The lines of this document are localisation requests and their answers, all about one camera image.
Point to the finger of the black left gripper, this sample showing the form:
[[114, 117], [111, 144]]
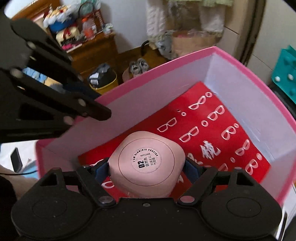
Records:
[[41, 94]]

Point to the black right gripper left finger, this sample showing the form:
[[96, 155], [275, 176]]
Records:
[[91, 179]]

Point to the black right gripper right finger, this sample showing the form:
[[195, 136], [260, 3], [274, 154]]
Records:
[[201, 179]]

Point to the pink rounded compact case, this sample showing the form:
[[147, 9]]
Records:
[[146, 165]]

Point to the pink cardboard storage box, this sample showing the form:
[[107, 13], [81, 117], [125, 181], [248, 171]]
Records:
[[262, 115]]

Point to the red eyeglasses print bag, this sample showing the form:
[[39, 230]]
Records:
[[205, 129]]

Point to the yellow waste bin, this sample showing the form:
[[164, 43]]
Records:
[[103, 79]]

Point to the brown wooden cabinet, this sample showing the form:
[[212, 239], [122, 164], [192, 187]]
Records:
[[87, 57]]

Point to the grey white sneaker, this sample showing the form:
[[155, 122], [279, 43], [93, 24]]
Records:
[[142, 63], [134, 69]]

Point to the teal felt tote bag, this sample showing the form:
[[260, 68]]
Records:
[[284, 73]]

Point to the brown paper shopping bag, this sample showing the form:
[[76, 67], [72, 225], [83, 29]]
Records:
[[186, 42]]

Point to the white knitted hanging sweater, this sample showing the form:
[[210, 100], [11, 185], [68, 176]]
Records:
[[201, 16]]

